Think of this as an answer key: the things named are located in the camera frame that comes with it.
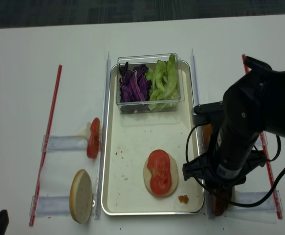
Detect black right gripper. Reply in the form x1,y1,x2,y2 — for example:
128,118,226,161
182,122,266,189

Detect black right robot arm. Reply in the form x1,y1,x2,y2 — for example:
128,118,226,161
194,56,285,188

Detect tomato slices on bun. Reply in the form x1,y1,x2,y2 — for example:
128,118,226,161
147,149,172,196

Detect green lettuce leaves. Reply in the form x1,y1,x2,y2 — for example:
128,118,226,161
145,54,180,112

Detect tomato slices in rack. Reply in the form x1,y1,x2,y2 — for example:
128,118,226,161
87,117,100,159

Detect sesame bun half front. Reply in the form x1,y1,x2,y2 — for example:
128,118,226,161
202,124,213,150

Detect brown crumb on tray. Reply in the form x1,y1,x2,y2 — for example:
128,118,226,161
178,195,189,204

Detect bottom bun on tray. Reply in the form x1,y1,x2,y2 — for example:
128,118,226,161
143,149,179,197

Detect metal baking tray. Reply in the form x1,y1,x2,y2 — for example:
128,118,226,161
101,61,204,216

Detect red right shelf strip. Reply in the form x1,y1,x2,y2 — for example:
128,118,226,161
241,54,283,220

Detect red shelf strip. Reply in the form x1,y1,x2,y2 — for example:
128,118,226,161
241,54,283,220
29,65,62,228

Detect clear plastic salad container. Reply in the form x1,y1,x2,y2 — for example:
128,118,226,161
116,53,183,114

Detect purple cabbage leaves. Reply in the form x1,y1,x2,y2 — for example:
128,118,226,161
118,62,152,103

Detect white bun half left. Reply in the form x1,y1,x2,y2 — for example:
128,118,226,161
69,169,93,224

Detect red left shelf strip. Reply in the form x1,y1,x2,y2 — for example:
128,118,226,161
29,65,62,228

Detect clear right divider wall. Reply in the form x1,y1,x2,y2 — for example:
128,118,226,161
190,49,214,220

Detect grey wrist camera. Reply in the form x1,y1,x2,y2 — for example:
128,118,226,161
192,101,224,126

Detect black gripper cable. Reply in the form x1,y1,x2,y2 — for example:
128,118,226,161
185,123,285,208

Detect clear meat pusher rail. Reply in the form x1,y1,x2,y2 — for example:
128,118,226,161
230,191,283,212

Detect clear tomato pusher rail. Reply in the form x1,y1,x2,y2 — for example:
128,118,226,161
41,135,88,153

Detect clear left bun rail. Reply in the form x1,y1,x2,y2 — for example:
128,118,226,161
29,196,70,216

